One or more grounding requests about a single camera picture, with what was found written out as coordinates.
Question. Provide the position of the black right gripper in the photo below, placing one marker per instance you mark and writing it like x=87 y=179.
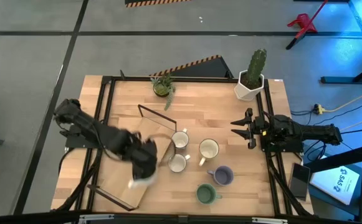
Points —
x=257 y=129

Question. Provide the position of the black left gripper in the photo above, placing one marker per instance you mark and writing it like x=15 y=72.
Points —
x=143 y=155

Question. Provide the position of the white mug blue flower print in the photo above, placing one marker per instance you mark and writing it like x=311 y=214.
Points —
x=177 y=163

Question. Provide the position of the white mug blue pattern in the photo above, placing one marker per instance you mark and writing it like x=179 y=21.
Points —
x=180 y=140

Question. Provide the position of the cream mug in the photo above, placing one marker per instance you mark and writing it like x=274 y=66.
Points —
x=208 y=148

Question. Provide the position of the purple mug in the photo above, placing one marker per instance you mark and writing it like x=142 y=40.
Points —
x=223 y=175

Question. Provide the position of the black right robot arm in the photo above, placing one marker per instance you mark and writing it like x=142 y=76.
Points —
x=311 y=133

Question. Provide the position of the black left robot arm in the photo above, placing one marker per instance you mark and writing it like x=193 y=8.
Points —
x=87 y=124

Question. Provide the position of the cactus in white pot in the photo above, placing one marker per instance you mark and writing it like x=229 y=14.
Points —
x=246 y=91

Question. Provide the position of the black hazard-striped ramp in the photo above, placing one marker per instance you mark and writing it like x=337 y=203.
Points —
x=205 y=70

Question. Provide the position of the green succulent in pot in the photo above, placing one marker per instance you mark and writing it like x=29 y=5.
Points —
x=162 y=88

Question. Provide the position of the yellow power plug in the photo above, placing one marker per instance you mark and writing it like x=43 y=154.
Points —
x=318 y=109

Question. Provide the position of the black smartphone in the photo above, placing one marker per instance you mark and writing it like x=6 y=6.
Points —
x=299 y=182

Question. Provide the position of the black metal bar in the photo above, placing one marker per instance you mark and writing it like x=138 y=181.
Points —
x=339 y=160

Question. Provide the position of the white paper box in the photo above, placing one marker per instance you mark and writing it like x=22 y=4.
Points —
x=333 y=186

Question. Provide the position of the dark metal table stand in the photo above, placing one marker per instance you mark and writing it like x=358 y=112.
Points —
x=342 y=80

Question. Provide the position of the black crossbar with silver brackets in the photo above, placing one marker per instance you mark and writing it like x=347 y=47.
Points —
x=28 y=217

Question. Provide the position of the hazard-striped floor mat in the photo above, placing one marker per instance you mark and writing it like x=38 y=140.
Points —
x=143 y=2

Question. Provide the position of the wooden shelf with black frame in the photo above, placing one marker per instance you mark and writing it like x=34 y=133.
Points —
x=121 y=183

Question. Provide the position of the black aluminium rig frame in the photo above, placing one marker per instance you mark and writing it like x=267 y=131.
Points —
x=137 y=79

